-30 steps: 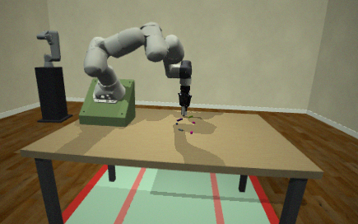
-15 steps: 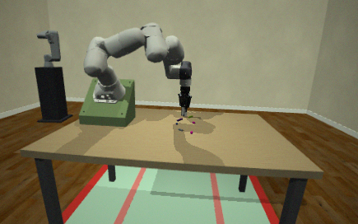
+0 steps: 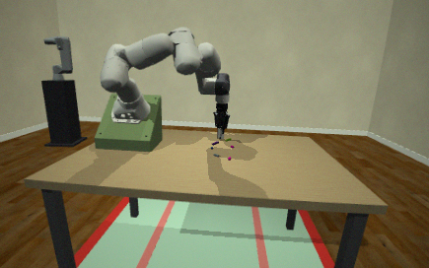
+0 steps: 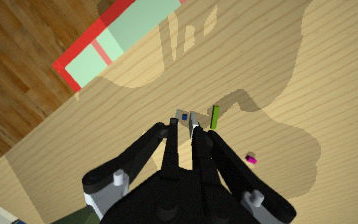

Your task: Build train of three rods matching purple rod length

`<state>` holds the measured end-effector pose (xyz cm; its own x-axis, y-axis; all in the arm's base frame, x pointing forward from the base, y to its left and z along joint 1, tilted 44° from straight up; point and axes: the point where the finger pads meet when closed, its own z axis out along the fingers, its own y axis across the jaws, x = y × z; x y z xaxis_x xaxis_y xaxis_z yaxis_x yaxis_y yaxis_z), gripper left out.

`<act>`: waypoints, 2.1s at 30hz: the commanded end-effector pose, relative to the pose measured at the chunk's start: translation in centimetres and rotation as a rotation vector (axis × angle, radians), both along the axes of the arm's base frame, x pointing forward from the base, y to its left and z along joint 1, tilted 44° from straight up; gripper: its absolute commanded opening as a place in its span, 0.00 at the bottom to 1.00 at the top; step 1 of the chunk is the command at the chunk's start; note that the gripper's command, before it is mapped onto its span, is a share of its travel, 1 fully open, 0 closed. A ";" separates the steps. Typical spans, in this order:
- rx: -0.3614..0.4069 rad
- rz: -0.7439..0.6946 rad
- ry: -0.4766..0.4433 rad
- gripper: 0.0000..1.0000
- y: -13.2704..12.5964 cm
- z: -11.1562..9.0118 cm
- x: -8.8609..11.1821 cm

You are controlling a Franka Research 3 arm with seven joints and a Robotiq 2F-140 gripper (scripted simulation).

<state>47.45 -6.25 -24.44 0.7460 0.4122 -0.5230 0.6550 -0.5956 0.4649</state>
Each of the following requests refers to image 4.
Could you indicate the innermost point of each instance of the small magenta rod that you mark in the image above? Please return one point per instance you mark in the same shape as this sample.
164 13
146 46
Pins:
250 159

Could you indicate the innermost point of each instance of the lime green rod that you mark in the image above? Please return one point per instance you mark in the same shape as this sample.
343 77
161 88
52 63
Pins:
214 117

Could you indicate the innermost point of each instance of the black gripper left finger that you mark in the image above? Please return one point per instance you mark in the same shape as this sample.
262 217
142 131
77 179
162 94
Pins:
106 184

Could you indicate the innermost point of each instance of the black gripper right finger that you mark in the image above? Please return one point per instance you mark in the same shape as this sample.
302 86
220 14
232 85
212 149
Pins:
264 203

